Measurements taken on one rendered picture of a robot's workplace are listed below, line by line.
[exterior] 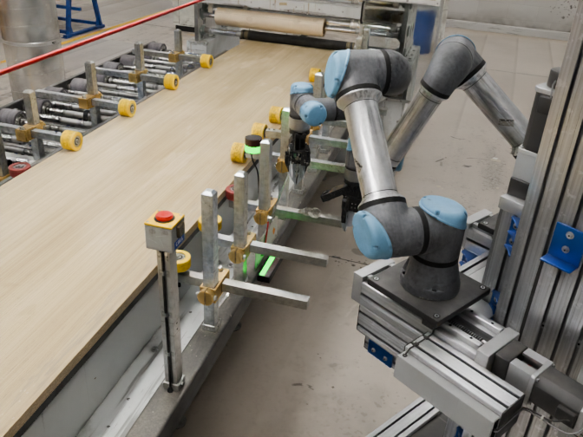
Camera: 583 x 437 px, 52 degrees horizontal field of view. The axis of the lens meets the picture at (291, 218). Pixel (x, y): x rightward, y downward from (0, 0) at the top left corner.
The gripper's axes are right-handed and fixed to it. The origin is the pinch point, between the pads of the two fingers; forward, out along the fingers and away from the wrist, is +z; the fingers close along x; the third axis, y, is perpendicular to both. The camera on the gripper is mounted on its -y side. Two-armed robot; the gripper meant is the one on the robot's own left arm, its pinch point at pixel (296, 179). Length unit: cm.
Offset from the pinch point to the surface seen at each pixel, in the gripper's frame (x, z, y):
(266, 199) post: -10.4, 7.5, 1.4
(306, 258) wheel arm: 2.1, 15.7, 28.0
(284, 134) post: -3.0, -8.5, -22.4
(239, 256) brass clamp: -20.1, 15.1, 27.3
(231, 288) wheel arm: -22, 15, 46
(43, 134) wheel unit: -101, 3, -47
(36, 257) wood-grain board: -80, 9, 38
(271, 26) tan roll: 1, -7, -241
